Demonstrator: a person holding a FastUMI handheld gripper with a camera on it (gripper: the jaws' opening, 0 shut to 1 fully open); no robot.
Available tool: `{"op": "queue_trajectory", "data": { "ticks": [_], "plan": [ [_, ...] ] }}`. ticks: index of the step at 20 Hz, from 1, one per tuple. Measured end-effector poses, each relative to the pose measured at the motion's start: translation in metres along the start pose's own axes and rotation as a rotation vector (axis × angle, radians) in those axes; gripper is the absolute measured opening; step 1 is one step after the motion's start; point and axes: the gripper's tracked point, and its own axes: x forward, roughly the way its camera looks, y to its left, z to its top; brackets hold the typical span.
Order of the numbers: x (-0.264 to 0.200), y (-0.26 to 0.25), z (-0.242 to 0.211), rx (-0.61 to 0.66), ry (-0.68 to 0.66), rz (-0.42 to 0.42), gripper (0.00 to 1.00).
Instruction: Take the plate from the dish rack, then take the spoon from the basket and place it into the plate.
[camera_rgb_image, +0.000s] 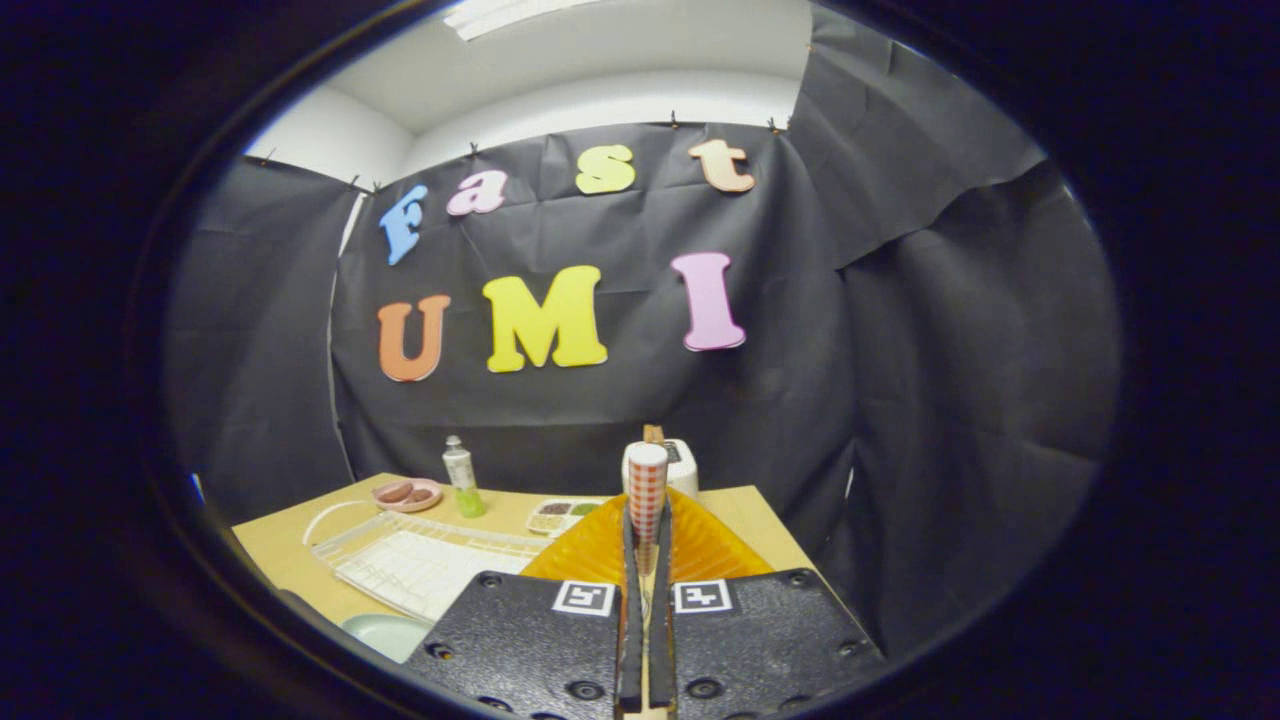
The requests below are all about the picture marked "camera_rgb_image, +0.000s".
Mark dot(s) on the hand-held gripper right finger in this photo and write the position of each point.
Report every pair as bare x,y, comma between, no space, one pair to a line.
760,640

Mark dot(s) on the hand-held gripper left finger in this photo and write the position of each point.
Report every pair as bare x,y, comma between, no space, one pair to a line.
530,640

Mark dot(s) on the pale green plate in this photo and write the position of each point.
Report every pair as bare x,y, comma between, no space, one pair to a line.
390,635

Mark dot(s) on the small pink plate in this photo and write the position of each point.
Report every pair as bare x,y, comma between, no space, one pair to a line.
405,505

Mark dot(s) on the white divided food tray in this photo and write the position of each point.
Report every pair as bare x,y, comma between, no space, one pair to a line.
560,515

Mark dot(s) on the clear bottle with green label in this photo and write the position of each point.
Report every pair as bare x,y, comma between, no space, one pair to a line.
462,475

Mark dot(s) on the cream toaster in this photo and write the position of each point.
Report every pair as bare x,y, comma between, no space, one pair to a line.
685,470

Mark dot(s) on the brown bread slice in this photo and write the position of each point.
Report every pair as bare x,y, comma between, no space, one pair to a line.
653,434

